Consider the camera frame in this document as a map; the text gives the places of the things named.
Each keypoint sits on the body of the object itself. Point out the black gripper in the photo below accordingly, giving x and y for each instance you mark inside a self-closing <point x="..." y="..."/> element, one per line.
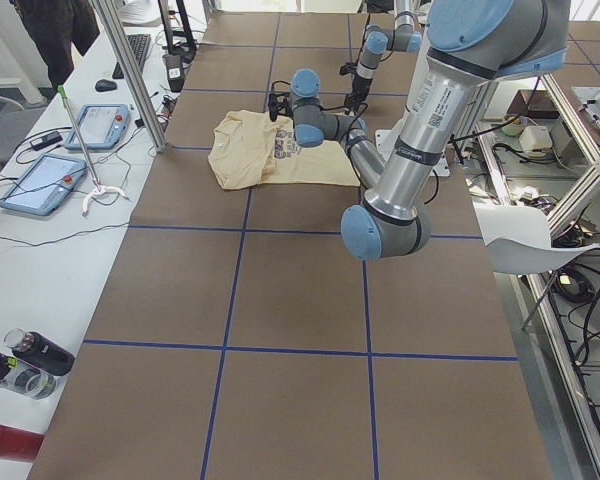
<point x="355" y="91"/>
<point x="273" y="107"/>

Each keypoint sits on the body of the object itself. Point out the cream long-sleeve printed shirt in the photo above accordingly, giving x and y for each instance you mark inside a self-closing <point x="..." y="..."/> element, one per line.
<point x="249" y="149"/>

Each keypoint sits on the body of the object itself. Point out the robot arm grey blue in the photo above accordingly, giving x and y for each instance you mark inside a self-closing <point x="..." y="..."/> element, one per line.
<point x="404" y="37"/>
<point x="471" y="43"/>

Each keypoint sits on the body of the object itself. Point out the person in dark clothes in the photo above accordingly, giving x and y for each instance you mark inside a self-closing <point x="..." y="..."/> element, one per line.
<point x="55" y="27"/>

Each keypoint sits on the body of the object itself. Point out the black keyboard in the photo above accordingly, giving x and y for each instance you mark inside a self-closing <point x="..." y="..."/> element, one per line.
<point x="140" y="46"/>

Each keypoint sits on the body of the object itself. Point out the far blue teach pendant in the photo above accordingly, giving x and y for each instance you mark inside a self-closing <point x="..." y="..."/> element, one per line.
<point x="102" y="126"/>

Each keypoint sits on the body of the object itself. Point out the blue teach pendant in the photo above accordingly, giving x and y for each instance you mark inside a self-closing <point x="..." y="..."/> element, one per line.
<point x="102" y="126"/>
<point x="44" y="185"/>

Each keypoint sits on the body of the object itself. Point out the black computer mouse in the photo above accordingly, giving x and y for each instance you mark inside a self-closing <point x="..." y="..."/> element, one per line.
<point x="104" y="85"/>

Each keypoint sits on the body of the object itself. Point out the white power adapter box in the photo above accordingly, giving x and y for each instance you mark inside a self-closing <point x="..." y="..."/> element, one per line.
<point x="535" y="141"/>

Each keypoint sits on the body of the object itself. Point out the white stand with green-tipped rod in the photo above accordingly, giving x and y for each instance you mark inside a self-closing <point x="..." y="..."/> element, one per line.
<point x="99" y="189"/>

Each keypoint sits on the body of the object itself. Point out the black power brick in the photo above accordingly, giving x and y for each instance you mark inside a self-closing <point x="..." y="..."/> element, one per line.
<point x="48" y="139"/>

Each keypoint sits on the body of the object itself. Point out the near blue teach pendant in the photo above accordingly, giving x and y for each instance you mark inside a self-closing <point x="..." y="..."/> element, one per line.
<point x="44" y="185"/>

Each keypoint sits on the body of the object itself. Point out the black insulated bottle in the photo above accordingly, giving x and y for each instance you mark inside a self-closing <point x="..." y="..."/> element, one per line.
<point x="39" y="351"/>

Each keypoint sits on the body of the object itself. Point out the clear bottle black lid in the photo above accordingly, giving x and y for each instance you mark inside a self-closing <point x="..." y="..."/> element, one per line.
<point x="25" y="379"/>

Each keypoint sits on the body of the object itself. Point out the red bottle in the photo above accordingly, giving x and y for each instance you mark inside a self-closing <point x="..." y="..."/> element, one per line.
<point x="19" y="445"/>

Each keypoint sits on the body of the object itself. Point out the aluminium frame post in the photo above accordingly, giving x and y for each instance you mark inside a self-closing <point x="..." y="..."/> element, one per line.
<point x="125" y="57"/>

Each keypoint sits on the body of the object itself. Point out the aluminium frame rail right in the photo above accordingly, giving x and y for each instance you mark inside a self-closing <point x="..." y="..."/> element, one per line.
<point x="565" y="213"/>

